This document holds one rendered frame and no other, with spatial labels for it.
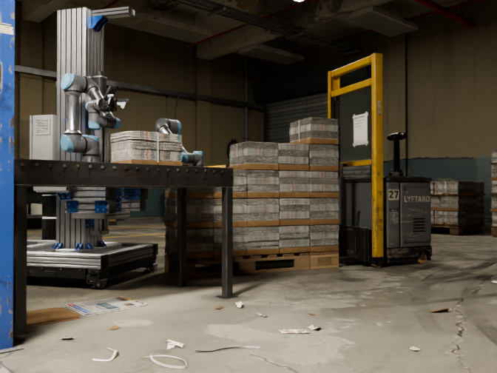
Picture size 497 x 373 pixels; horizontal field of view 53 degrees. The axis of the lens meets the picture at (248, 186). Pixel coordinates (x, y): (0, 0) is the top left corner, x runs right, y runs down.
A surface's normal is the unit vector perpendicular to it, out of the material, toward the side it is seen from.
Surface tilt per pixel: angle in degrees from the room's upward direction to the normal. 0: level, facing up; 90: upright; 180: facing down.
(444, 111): 90
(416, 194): 90
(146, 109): 90
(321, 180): 90
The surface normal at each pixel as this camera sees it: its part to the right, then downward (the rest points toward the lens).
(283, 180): 0.40, -0.02
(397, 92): -0.75, -0.01
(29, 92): 0.66, -0.01
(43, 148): -0.27, -0.01
